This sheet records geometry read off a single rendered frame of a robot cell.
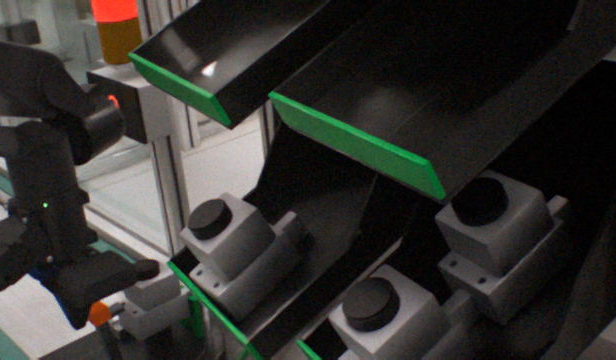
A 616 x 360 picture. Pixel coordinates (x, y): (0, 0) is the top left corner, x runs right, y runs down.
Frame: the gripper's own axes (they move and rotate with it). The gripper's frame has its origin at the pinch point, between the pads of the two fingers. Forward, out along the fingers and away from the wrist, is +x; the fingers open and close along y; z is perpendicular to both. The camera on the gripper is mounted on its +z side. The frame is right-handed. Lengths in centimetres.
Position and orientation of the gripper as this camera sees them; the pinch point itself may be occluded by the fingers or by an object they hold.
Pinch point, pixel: (72, 298)
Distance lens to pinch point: 81.3
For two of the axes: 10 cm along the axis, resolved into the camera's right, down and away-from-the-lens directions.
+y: 6.6, 2.6, -7.0
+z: -7.4, 3.2, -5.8
